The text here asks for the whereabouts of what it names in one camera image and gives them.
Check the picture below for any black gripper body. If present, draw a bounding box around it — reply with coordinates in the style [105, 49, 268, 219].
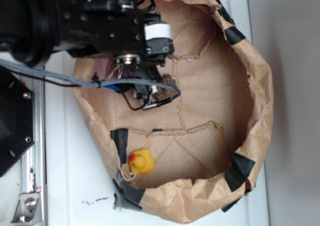
[82, 0, 175, 66]

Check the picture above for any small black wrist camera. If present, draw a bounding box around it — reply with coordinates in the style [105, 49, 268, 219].
[130, 66, 162, 110]

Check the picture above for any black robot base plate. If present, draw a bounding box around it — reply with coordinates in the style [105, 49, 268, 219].
[0, 68, 34, 177]

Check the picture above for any brown rock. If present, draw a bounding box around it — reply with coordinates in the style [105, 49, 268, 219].
[154, 73, 177, 101]

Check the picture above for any grey braided cable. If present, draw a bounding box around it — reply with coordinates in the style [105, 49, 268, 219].
[0, 58, 181, 110]

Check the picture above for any brown paper bag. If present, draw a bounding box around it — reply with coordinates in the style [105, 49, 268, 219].
[73, 0, 274, 223]

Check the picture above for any yellow rubber duck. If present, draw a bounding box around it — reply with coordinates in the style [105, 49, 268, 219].
[128, 149, 155, 175]

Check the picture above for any metal corner bracket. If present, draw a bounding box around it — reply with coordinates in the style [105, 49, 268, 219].
[10, 192, 43, 225]

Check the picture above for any aluminium frame rail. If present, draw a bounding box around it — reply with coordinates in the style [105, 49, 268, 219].
[18, 76, 48, 225]

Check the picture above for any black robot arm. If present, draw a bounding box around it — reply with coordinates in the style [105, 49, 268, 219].
[0, 0, 174, 67]

